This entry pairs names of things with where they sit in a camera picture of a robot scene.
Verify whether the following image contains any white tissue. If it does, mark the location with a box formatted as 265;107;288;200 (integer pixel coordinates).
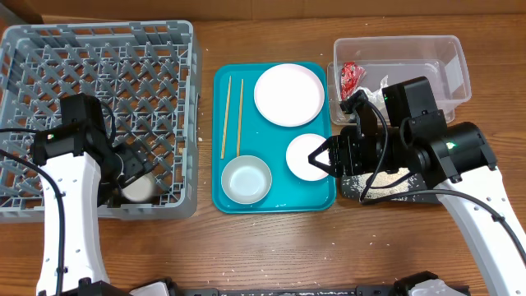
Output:
361;75;389;109

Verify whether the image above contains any teal serving tray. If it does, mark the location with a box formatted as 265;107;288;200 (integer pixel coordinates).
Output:
211;62;337;214

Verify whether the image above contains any grey dishwasher rack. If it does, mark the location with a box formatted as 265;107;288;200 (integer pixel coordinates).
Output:
1;21;201;223

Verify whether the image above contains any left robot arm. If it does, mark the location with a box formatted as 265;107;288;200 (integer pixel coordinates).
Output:
30;93;154;295

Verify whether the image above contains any black waste tray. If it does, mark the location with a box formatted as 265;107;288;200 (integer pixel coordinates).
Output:
339;169;439;204

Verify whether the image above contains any red snack wrapper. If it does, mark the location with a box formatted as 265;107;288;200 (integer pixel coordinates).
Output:
340;62;366;100

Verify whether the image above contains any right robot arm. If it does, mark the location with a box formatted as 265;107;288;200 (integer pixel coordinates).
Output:
308;76;525;295

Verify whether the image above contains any wooden chopstick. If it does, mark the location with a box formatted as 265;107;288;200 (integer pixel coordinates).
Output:
220;76;232;160
236;79;244;157

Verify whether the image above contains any small white cup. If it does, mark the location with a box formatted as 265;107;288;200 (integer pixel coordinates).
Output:
122;173;155;203

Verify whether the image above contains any small white plate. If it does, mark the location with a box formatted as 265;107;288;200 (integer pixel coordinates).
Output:
286;133;328;181

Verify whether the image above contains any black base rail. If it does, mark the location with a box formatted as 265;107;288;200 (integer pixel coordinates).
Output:
106;286;412;296

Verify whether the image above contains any pile of rice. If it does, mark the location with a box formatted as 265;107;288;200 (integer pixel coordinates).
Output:
341;169;416;199

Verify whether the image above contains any grey metal bowl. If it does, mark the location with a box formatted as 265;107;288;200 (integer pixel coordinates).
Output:
220;155;272;205

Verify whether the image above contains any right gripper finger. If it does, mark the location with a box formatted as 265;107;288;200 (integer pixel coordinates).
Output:
308;137;337;160
308;155;334;176

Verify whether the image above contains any clear plastic bin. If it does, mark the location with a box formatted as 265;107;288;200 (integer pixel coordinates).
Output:
327;35;472;126

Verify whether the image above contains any large white plate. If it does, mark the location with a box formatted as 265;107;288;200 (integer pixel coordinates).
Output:
254;63;325;127

